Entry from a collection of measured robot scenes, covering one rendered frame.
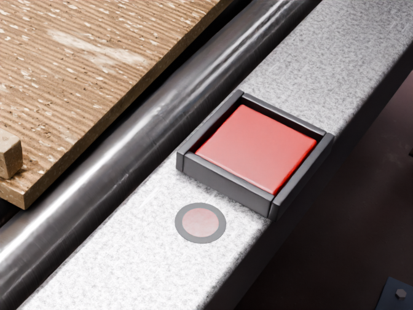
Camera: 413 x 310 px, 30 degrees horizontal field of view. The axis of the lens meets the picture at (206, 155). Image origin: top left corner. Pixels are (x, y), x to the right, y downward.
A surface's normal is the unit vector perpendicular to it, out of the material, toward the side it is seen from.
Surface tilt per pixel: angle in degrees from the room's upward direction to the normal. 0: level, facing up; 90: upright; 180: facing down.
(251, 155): 0
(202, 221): 0
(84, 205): 41
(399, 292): 0
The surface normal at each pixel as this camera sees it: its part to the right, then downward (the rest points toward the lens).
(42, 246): 0.60, -0.24
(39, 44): 0.07, -0.69
